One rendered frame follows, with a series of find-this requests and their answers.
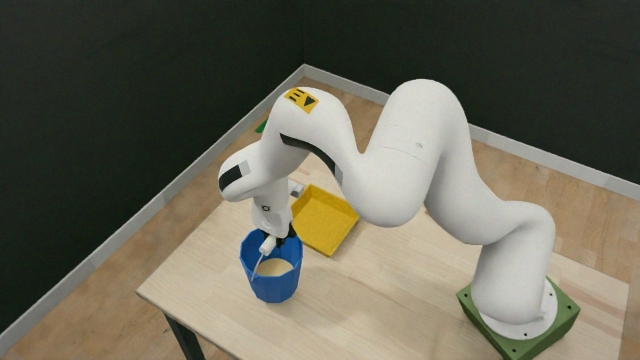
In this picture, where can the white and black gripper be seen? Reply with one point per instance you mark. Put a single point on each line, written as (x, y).
(278, 223)

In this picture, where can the blue bucket with white handle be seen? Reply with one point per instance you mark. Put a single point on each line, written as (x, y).
(273, 273)

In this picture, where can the yellow shallow tray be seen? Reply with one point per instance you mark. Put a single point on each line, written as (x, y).
(322, 219)

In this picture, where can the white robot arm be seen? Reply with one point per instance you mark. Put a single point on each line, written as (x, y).
(419, 153)

